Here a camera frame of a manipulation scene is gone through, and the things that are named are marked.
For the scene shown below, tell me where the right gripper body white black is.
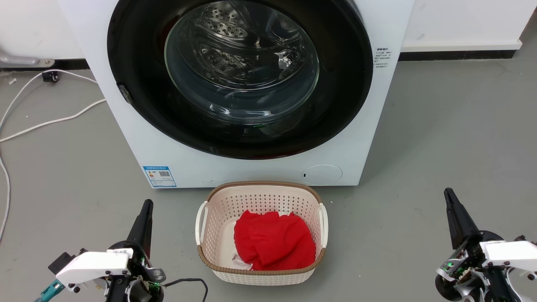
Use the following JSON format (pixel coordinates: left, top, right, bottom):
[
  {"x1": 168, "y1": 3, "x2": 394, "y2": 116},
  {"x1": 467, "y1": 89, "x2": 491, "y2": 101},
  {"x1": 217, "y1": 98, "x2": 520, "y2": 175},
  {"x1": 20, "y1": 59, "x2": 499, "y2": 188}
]
[{"x1": 435, "y1": 230, "x2": 537, "y2": 302}]

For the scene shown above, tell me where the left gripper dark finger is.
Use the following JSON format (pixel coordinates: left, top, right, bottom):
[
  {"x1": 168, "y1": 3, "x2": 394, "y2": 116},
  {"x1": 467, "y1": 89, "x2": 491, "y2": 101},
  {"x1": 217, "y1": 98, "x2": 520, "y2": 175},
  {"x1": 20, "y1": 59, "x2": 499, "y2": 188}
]
[
  {"x1": 141, "y1": 200, "x2": 154, "y2": 257},
  {"x1": 126, "y1": 200, "x2": 149, "y2": 254}
]

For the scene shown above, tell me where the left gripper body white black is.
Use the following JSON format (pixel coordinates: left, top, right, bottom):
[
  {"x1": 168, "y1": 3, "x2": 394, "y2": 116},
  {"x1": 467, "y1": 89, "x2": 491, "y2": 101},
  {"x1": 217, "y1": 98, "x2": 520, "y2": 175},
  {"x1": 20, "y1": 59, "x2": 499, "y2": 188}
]
[{"x1": 55, "y1": 240, "x2": 167, "y2": 302}]

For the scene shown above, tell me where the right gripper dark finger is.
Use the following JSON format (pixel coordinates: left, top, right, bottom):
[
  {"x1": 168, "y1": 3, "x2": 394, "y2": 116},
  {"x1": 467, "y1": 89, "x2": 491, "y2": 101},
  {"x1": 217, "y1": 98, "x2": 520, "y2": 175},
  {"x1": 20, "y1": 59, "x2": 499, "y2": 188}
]
[
  {"x1": 449, "y1": 187, "x2": 482, "y2": 244},
  {"x1": 444, "y1": 187, "x2": 467, "y2": 250}
]

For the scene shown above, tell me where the white front-load washing machine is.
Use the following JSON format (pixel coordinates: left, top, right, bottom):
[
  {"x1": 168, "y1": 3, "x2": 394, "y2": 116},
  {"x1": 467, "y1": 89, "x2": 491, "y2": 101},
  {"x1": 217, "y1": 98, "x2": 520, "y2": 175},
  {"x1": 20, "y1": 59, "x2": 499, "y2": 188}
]
[{"x1": 57, "y1": 0, "x2": 416, "y2": 189}]

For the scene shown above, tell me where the round black glass washer door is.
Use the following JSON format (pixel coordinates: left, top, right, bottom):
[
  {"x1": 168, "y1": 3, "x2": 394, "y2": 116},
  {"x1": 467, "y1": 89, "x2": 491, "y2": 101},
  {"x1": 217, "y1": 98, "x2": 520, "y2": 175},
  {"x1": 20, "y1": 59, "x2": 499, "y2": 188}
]
[{"x1": 107, "y1": 0, "x2": 374, "y2": 160}]

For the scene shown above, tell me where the blue energy label sticker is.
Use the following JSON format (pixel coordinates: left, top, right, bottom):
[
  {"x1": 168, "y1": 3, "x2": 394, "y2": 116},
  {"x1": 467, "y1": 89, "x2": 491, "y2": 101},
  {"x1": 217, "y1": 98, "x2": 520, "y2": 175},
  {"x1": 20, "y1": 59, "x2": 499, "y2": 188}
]
[{"x1": 142, "y1": 166, "x2": 177, "y2": 188}]

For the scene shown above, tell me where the white cloth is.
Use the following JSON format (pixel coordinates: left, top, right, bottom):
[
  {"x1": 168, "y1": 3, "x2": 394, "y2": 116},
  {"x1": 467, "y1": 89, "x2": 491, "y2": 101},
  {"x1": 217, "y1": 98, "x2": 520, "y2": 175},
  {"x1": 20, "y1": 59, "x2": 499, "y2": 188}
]
[{"x1": 230, "y1": 253, "x2": 253, "y2": 271}]

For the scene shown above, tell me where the cream perforated laundry basket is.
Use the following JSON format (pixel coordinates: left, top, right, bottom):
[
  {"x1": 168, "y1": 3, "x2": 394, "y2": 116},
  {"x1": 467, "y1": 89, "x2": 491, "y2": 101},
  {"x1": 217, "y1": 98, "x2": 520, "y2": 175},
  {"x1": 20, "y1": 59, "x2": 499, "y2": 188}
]
[{"x1": 195, "y1": 181, "x2": 329, "y2": 286}]

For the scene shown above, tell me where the red garment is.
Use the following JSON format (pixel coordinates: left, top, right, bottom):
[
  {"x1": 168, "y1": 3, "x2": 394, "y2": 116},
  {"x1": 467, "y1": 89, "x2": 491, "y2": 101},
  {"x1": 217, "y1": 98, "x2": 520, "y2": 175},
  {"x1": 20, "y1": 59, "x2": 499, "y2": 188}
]
[{"x1": 233, "y1": 210, "x2": 317, "y2": 271}]

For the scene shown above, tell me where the round white filter cover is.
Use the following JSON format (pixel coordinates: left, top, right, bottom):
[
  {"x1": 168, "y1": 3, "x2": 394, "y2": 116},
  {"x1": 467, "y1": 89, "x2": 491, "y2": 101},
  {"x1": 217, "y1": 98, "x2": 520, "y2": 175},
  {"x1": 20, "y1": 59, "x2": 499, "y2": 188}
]
[{"x1": 301, "y1": 164, "x2": 344, "y2": 186}]

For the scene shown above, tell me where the small printed text sticker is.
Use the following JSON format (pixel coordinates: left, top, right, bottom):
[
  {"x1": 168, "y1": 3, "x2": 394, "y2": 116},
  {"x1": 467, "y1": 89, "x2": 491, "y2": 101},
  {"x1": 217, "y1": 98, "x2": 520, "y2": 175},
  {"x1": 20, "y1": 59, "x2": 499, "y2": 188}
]
[{"x1": 373, "y1": 47, "x2": 392, "y2": 69}]

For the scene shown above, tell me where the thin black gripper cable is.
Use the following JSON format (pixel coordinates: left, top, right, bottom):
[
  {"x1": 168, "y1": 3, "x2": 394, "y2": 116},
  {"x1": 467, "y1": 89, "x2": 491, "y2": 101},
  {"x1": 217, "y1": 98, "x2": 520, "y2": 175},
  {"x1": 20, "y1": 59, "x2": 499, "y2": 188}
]
[{"x1": 161, "y1": 278, "x2": 209, "y2": 302}]

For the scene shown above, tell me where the white floor cable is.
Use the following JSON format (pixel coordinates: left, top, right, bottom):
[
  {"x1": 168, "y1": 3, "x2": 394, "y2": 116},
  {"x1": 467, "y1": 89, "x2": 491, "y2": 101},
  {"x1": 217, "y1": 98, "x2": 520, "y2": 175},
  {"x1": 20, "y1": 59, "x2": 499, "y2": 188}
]
[
  {"x1": 0, "y1": 69, "x2": 99, "y2": 128},
  {"x1": 0, "y1": 99, "x2": 107, "y2": 143},
  {"x1": 0, "y1": 156, "x2": 10, "y2": 243}
]

